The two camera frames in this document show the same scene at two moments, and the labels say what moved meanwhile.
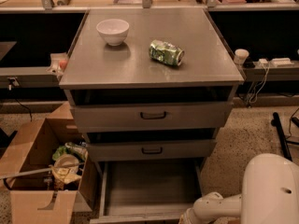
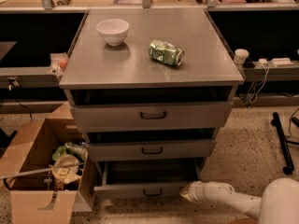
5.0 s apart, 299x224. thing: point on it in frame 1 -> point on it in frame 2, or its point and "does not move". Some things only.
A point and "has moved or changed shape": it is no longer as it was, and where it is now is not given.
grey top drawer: (150, 116) does not move
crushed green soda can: (166, 52) does not move
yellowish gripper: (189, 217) -> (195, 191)
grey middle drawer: (150, 150) does not move
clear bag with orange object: (58, 63) does not move
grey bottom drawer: (148, 190) has moved or changed shape
